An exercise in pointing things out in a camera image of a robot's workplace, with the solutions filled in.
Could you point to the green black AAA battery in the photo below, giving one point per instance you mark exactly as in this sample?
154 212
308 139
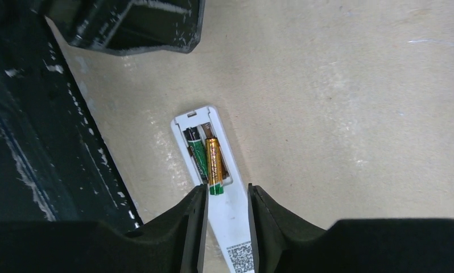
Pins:
197 148

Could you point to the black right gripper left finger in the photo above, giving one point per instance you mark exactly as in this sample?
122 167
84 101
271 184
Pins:
172 242

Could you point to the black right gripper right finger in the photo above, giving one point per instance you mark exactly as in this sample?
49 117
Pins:
284 242

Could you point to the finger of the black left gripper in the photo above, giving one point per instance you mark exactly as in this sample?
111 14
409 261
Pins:
124 28

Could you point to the gold green AAA battery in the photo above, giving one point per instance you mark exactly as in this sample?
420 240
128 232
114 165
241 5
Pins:
215 169

